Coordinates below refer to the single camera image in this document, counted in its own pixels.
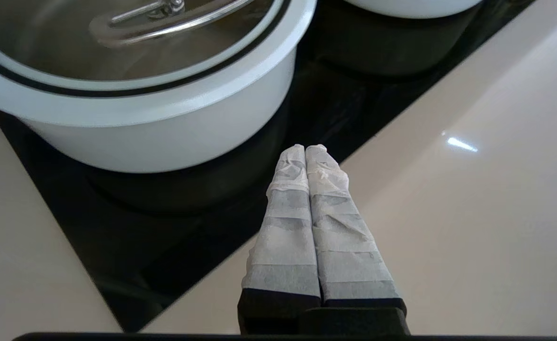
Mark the white cooking pot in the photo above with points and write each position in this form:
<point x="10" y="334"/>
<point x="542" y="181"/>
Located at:
<point x="165" y="147"/>
<point x="411" y="8"/>

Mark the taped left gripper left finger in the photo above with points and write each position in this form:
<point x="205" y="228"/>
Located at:
<point x="285" y="237"/>

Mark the black glass cooktop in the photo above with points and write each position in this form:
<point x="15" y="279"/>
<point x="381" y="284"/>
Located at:
<point x="165" y="237"/>

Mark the glass lid with white rim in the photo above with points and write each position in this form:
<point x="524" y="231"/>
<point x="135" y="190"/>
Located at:
<point x="46" y="47"/>

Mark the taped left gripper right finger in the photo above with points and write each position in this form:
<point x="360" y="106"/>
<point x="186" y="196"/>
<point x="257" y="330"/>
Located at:
<point x="345" y="246"/>

